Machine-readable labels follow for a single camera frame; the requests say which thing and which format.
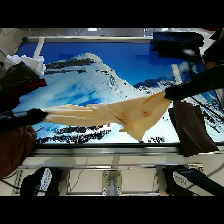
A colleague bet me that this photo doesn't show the cream shirt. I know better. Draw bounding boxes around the cream shirt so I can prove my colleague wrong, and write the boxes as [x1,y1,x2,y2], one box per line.
[42,91,173,143]

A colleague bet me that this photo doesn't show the dark brown garment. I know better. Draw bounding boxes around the dark brown garment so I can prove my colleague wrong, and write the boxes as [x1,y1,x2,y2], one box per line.
[167,100,220,158]

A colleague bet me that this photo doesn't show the white garment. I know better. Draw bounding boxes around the white garment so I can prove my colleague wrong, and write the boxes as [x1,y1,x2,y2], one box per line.
[5,53,47,78]

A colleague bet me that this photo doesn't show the dark blue garment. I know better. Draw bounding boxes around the dark blue garment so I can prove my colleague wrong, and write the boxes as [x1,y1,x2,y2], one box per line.
[151,31,205,51]

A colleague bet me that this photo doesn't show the dark grey garment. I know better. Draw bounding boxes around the dark grey garment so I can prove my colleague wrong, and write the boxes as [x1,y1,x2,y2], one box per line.
[0,61,44,101]

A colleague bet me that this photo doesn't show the black cable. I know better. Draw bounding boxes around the black cable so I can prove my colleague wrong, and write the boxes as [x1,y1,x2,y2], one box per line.
[69,156,90,194]

